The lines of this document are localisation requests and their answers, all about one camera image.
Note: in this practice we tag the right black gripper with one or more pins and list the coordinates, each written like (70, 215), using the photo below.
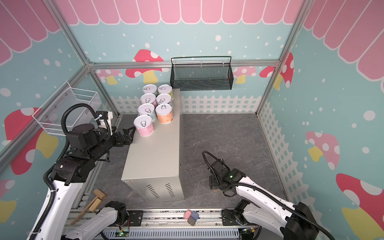
(214, 182)

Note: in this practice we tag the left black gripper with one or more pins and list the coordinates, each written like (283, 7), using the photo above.
(128, 138)

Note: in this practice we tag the teal label can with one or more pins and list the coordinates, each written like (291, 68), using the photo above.
(150, 89)
(148, 109)

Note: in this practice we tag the orange pink label can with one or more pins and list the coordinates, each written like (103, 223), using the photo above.
(164, 113)

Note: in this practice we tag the green label can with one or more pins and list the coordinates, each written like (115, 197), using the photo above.
(165, 89)

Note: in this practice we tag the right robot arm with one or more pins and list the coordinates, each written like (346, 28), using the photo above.
(260, 207)

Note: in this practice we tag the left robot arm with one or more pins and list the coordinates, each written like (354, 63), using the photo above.
(85, 145)

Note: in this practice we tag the grey metal cabinet counter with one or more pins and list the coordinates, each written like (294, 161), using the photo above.
(154, 167)

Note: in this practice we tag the pink blue grey erasers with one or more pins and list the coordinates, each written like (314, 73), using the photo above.
(191, 216)

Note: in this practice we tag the wooden block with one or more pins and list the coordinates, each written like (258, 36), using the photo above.
(99, 197)

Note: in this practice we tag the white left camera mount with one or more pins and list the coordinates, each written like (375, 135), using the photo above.
(105, 118)

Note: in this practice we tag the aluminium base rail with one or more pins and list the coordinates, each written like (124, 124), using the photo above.
(171, 224)

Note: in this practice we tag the black mesh wall basket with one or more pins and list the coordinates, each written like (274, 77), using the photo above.
(206, 73)

